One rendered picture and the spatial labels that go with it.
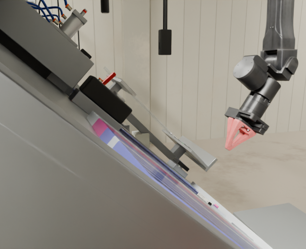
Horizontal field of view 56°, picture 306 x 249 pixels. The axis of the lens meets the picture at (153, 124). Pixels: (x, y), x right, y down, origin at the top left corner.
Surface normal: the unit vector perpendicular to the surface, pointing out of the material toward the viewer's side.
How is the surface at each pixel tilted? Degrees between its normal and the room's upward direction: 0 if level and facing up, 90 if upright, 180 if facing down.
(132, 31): 90
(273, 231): 0
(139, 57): 90
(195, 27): 90
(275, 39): 90
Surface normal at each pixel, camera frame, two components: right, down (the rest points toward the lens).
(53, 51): 0.34, 0.22
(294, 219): 0.00, -0.97
